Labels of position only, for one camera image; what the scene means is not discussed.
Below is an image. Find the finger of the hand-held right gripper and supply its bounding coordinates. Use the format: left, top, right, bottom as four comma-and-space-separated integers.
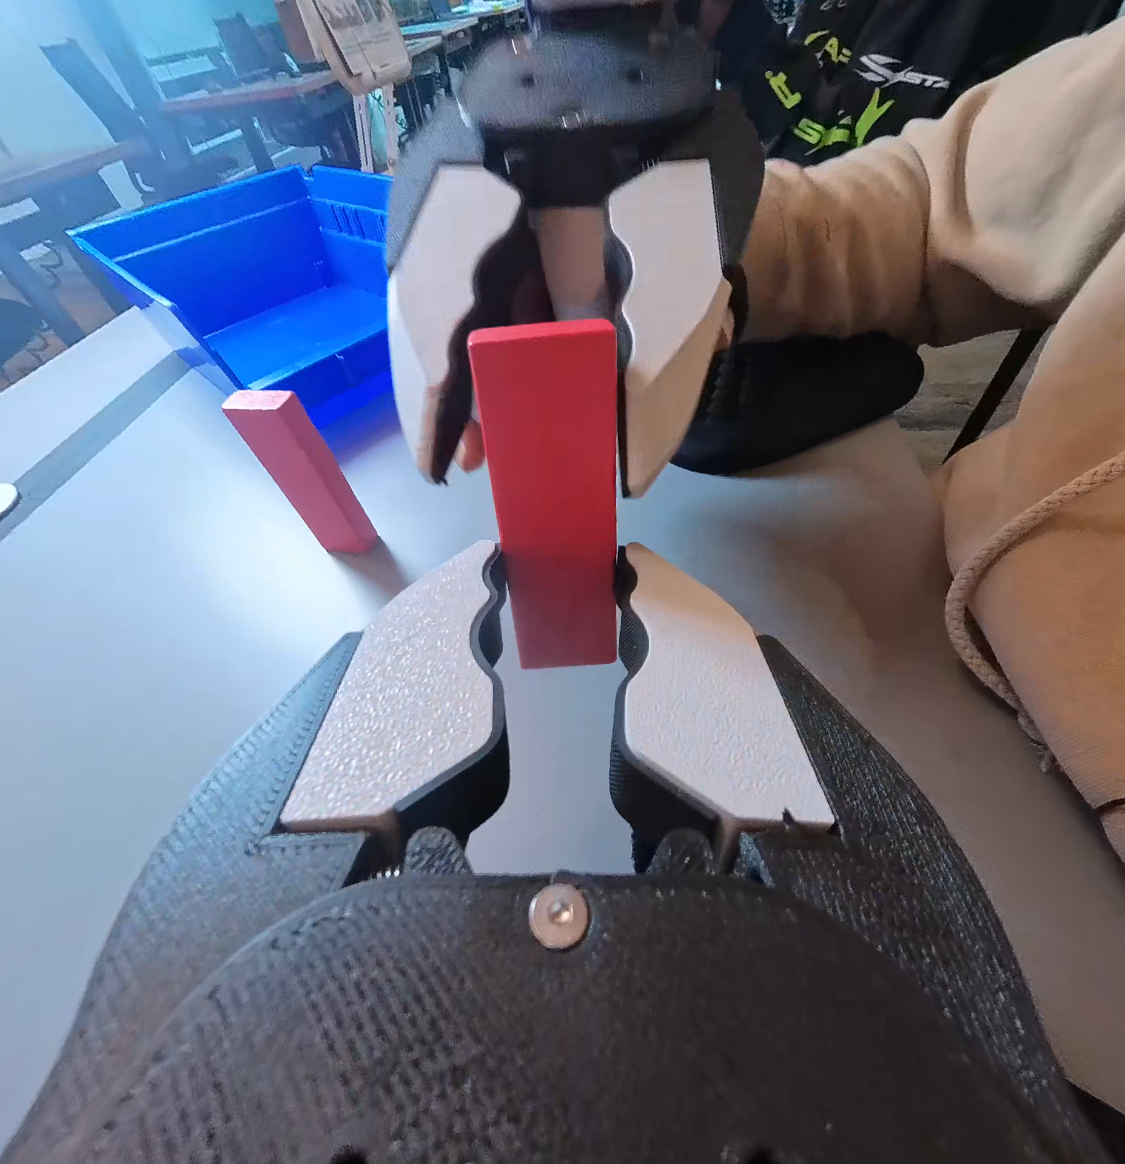
386, 162, 531, 485
606, 159, 734, 500

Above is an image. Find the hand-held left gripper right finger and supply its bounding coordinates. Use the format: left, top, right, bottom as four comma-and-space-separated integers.
609, 541, 840, 875

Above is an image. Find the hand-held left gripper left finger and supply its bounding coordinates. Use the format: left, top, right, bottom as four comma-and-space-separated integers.
277, 539, 511, 879

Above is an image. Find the blue plastic bin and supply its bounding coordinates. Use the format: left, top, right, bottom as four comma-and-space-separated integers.
66, 164, 395, 430

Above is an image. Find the red wooden plank block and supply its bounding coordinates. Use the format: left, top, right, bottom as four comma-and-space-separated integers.
220, 390, 379, 554
468, 318, 619, 670

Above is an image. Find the person's right forearm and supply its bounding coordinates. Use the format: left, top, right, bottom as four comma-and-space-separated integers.
734, 9, 1125, 347

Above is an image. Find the black mesh wrist rest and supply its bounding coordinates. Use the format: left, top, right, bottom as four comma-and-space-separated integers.
671, 329, 925, 477

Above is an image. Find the wooden desk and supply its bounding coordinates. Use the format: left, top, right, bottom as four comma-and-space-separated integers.
162, 68, 363, 175
0, 141, 154, 347

